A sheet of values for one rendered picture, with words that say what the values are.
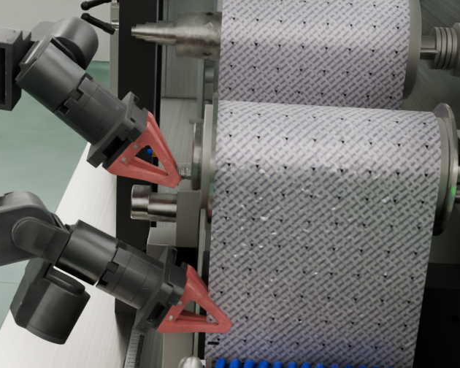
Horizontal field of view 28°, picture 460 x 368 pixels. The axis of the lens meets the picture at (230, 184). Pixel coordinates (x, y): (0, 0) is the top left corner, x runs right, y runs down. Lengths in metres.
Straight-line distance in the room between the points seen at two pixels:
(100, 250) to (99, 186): 0.93
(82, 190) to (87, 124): 0.91
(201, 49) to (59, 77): 0.29
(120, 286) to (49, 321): 0.08
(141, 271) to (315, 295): 0.19
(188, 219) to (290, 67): 0.25
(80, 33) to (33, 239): 0.24
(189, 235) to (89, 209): 0.74
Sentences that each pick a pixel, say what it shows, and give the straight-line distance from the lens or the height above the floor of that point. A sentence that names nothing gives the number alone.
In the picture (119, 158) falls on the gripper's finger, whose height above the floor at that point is 1.25.
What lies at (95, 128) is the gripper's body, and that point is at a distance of 0.98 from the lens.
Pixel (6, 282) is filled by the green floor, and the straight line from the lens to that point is 3.52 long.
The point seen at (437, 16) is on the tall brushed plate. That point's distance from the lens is 1.42.
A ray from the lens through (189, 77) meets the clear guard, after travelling 1.99.
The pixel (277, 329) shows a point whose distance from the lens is 1.03.
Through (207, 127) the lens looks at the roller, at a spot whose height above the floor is 1.29.
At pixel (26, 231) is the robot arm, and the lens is 0.93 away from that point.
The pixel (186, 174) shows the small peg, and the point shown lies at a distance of 1.01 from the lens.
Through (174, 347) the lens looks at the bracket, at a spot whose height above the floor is 1.00.
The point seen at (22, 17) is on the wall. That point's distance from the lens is 6.72.
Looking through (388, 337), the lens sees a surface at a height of 1.07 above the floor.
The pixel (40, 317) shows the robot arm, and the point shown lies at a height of 1.10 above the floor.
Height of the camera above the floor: 1.58
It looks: 20 degrees down
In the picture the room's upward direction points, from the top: 3 degrees clockwise
